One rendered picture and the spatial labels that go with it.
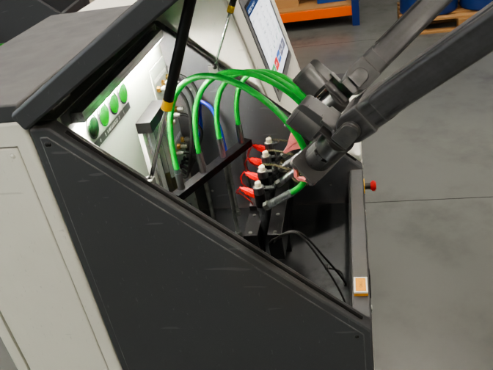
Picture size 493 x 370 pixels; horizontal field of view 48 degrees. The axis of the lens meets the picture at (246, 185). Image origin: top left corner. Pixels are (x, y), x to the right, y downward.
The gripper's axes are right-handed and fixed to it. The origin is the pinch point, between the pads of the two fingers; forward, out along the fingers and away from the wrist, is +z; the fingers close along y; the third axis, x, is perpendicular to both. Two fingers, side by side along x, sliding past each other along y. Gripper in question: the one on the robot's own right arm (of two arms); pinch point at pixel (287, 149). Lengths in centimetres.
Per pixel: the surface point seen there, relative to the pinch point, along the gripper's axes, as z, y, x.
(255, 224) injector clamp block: 22.3, -7.7, 3.0
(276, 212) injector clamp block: 19.8, -10.2, -3.1
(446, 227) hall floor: 67, -103, -138
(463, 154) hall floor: 65, -105, -218
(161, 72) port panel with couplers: 19.4, 38.5, -15.8
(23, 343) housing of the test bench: 57, 17, 49
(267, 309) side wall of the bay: 8.5, -16.4, 34.9
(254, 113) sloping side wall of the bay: 16.7, 11.5, -26.8
